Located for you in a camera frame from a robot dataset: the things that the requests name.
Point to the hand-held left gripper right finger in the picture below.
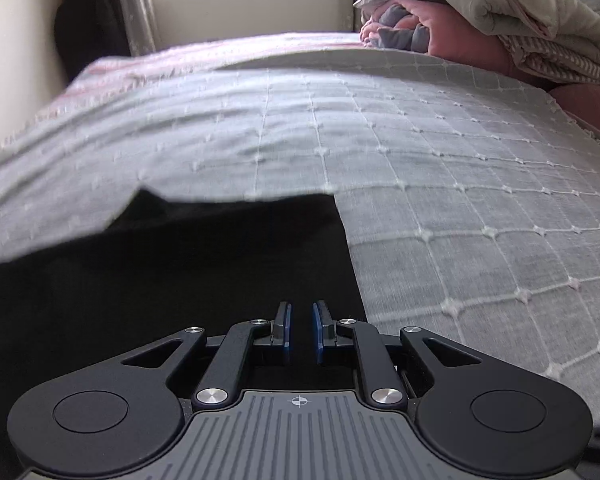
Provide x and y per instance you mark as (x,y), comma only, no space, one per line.
(318,332)

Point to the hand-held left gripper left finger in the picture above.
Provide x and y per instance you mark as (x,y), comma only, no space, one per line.
(286,332)

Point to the large pink pillow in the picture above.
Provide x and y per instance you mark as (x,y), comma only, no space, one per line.
(587,105)

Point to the black pants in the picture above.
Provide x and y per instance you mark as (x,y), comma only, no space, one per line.
(180,285)

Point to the grey checked bedspread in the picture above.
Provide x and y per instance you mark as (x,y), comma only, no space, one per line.
(430,185)

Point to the dark hanging clothing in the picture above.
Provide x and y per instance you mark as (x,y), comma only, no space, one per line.
(90,25)

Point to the striped folded blanket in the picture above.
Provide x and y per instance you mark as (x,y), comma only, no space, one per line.
(570,62)

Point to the beige folded blanket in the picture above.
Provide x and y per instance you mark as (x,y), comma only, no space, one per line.
(520,5)

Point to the purple grey cloth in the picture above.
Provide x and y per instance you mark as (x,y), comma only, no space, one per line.
(395,30)

